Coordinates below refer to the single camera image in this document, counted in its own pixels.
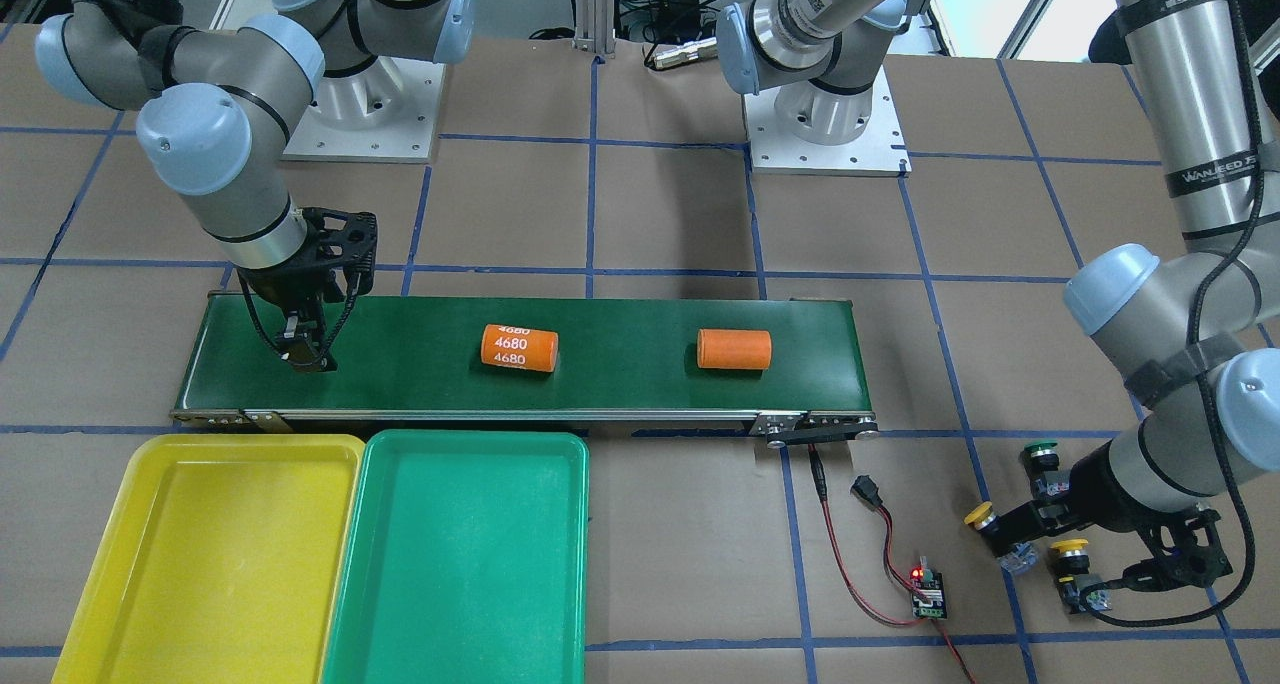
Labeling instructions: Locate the small green push button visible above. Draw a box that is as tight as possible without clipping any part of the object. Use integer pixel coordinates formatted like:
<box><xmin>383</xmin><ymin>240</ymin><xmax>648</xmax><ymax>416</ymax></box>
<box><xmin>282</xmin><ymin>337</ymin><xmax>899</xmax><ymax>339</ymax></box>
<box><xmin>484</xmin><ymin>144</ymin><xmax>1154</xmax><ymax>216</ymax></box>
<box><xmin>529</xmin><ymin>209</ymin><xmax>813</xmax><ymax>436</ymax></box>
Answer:
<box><xmin>1020</xmin><ymin>439</ymin><xmax>1070</xmax><ymax>503</ymax></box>

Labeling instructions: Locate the yellow plastic tray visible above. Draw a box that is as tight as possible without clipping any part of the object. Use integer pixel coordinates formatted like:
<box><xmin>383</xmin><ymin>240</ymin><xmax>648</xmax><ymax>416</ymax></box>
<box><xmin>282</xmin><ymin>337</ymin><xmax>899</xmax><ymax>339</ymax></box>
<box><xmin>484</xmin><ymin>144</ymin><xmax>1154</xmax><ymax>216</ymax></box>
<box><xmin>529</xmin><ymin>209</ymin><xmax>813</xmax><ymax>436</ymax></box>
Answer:
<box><xmin>52</xmin><ymin>434</ymin><xmax>365</xmax><ymax>683</ymax></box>

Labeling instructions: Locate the yellow push button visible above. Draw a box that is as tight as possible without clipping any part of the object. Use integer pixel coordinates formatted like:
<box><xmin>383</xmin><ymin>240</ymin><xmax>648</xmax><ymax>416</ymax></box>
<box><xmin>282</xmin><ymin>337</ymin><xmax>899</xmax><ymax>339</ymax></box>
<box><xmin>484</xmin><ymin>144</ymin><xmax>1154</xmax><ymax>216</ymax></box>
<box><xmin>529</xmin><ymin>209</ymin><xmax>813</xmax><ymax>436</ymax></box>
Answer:
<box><xmin>963</xmin><ymin>502</ymin><xmax>1042</xmax><ymax>575</ymax></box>
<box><xmin>1048</xmin><ymin>538</ymin><xmax>1111</xmax><ymax>615</ymax></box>

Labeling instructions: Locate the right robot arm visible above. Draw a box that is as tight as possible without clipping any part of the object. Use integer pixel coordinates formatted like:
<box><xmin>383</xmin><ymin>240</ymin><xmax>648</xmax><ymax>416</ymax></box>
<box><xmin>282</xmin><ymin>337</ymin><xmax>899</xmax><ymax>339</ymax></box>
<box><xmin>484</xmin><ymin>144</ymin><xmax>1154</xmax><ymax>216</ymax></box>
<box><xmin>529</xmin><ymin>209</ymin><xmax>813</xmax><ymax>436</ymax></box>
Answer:
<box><xmin>35</xmin><ymin>0</ymin><xmax>476</xmax><ymax>371</ymax></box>

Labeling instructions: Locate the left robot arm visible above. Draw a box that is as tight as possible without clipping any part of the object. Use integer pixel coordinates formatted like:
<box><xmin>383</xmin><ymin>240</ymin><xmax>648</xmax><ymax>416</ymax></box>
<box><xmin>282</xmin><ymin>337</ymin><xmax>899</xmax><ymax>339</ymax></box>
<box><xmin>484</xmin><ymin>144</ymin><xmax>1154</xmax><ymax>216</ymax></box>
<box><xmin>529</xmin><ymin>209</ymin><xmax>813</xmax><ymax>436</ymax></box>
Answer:
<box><xmin>965</xmin><ymin>0</ymin><xmax>1277</xmax><ymax>605</ymax></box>

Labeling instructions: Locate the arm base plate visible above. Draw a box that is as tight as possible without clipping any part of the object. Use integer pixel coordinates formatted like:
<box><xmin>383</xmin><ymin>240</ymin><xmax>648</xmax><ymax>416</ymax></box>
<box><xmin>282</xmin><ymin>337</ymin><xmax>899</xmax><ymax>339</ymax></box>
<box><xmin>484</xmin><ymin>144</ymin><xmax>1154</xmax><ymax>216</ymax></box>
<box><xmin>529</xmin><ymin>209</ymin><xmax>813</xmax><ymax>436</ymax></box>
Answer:
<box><xmin>742</xmin><ymin>68</ymin><xmax>913</xmax><ymax>177</ymax></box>
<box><xmin>282</xmin><ymin>58</ymin><xmax>447</xmax><ymax>164</ymax></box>

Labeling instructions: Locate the red black power cable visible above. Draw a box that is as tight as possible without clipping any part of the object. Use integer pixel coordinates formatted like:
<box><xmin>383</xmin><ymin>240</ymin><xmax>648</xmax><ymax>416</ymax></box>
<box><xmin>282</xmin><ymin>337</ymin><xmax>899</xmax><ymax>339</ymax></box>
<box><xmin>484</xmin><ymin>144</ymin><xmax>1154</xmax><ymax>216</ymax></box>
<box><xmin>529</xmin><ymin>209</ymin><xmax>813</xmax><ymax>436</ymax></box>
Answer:
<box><xmin>805</xmin><ymin>444</ymin><xmax>977</xmax><ymax>684</ymax></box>

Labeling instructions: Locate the aluminium frame post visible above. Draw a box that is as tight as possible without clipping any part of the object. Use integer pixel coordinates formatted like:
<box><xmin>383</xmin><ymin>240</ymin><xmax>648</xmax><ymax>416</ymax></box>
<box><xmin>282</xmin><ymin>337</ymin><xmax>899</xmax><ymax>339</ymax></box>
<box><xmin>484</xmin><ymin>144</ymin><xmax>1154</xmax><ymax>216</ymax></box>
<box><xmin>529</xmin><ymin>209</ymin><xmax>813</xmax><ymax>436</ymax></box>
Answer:
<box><xmin>571</xmin><ymin>0</ymin><xmax>617</xmax><ymax>61</ymax></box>

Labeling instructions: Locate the plain orange cylinder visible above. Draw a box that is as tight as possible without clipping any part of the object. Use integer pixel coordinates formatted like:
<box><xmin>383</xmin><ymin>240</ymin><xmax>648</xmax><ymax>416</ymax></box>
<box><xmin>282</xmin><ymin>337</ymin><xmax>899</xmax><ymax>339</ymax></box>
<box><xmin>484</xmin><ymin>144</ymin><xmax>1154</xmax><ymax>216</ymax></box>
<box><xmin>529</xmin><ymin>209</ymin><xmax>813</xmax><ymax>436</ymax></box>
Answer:
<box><xmin>696</xmin><ymin>328</ymin><xmax>773</xmax><ymax>371</ymax></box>

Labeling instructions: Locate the green plastic tray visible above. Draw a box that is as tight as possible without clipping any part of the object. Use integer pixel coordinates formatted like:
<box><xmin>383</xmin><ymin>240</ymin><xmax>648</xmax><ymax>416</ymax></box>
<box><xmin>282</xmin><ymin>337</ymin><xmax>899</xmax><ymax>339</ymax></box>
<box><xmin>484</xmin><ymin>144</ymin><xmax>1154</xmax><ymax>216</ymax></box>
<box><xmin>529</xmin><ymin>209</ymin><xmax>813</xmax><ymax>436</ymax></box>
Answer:
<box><xmin>323</xmin><ymin>430</ymin><xmax>589</xmax><ymax>683</ymax></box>

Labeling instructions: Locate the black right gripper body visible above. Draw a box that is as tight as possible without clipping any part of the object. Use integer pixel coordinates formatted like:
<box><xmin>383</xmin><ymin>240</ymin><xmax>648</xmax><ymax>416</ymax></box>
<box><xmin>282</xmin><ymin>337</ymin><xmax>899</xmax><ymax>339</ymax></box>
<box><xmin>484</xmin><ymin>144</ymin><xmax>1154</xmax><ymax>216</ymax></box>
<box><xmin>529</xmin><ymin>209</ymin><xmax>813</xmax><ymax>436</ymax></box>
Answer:
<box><xmin>238</xmin><ymin>208</ymin><xmax>378</xmax><ymax>339</ymax></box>

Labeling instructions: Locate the small motor controller board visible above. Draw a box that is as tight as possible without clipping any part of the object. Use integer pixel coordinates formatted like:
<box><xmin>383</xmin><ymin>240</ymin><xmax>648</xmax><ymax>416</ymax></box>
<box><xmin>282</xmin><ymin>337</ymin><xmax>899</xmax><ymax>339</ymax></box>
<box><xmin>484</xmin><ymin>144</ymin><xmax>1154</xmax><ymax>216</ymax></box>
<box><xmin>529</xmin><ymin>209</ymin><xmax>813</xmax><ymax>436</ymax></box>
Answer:
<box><xmin>909</xmin><ymin>566</ymin><xmax>948</xmax><ymax>620</ymax></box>

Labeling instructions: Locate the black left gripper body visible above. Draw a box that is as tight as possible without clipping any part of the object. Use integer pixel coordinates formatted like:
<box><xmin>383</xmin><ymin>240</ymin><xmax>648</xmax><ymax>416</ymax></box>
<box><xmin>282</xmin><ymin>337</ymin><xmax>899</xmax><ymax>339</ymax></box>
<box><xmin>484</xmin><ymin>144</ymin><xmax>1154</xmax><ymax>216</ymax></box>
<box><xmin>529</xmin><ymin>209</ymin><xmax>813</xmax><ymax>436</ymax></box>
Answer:
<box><xmin>1048</xmin><ymin>444</ymin><xmax>1233</xmax><ymax>588</ymax></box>

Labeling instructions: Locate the black power adapter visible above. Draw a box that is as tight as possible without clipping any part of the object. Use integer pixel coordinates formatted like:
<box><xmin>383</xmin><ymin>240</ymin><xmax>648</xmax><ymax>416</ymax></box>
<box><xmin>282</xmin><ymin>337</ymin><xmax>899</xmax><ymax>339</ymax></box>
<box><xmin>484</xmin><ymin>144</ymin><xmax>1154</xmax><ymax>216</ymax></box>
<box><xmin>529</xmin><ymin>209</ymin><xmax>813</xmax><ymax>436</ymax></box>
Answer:
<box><xmin>655</xmin><ymin>0</ymin><xmax>701</xmax><ymax>19</ymax></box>

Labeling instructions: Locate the green conveyor belt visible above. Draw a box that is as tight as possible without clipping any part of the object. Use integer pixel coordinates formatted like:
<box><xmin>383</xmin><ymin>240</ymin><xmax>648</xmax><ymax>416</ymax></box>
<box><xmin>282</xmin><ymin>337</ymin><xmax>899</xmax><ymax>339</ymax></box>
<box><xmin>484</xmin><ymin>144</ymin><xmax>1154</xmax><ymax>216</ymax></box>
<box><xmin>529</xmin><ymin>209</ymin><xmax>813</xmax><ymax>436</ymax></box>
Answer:
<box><xmin>172</xmin><ymin>293</ymin><xmax>878</xmax><ymax>444</ymax></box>

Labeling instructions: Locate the orange cylinder with 4680 print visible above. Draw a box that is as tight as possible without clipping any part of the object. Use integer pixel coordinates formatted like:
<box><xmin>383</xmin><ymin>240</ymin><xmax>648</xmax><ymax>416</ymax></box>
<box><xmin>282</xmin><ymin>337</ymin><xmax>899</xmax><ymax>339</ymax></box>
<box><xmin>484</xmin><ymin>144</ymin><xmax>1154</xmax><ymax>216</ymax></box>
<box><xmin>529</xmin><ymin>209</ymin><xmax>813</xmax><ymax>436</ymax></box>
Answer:
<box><xmin>480</xmin><ymin>323</ymin><xmax>561</xmax><ymax>373</ymax></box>

